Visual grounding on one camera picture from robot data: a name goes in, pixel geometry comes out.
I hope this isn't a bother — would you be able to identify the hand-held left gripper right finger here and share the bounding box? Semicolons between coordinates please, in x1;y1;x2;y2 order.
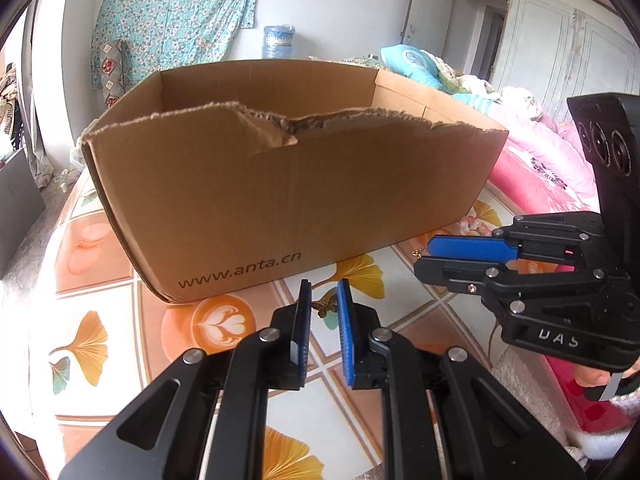
336;279;586;480

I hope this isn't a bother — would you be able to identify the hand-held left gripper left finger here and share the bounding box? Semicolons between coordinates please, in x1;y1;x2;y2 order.
57;280;312;480

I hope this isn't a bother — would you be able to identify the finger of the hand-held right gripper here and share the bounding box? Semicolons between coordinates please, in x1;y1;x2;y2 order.
415;256;608;311
428;212;606;263

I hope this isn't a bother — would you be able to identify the pink orange bead bracelet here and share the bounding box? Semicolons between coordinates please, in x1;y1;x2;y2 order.
459;215;493;237

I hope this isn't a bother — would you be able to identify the gold butterfly charm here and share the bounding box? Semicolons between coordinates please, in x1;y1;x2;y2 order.
311;296;341;318

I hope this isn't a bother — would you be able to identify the brown cardboard box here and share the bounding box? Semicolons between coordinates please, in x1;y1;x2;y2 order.
80;59;510;304

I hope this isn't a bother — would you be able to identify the person's right hand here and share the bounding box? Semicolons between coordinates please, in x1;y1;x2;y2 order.
572;362;626;403

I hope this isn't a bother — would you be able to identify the pink floral blanket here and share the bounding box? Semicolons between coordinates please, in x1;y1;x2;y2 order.
487;115;616;431

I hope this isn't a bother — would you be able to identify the white crumpled blanket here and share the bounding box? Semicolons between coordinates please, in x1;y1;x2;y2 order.
452;72;543;121

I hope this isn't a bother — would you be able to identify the white wardrobe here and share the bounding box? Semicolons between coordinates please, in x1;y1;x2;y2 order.
492;0;626;126

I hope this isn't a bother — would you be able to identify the blue patterned quilt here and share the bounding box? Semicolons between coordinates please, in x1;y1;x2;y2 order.
381;44;451;92

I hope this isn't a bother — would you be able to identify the leaf patterned table cover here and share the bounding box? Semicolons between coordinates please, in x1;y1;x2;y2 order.
42;170;556;480

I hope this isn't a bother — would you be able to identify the grey floral pillow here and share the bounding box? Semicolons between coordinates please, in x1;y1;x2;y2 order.
340;55;388;68

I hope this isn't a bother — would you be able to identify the grey door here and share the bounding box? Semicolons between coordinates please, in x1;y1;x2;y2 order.
400;0;456;56

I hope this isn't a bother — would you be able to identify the blue water jug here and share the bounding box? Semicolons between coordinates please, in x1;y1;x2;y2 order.
262;24;297;61

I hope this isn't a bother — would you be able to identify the grey cabinet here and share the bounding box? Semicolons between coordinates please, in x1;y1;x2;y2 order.
0;150;46;281

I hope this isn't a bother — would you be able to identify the patchwork long cushion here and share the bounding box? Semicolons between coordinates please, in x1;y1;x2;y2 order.
91;39;126;108

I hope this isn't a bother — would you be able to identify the teal floral hanging cloth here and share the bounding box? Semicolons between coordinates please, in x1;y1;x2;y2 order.
92;0;261;91

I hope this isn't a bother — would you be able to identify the pile of woven clothes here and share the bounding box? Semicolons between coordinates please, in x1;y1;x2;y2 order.
0;62;23;151

